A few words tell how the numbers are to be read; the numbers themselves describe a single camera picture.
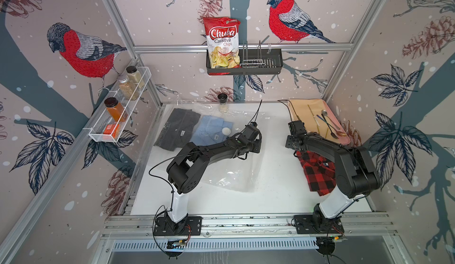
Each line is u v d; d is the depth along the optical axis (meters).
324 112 1.14
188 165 0.54
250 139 0.73
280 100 0.90
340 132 1.04
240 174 0.87
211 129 1.06
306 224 0.73
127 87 0.75
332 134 1.04
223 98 1.09
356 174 0.47
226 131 1.03
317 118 1.11
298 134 0.76
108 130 0.67
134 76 0.80
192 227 0.73
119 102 0.80
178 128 1.04
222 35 0.81
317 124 1.08
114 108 0.66
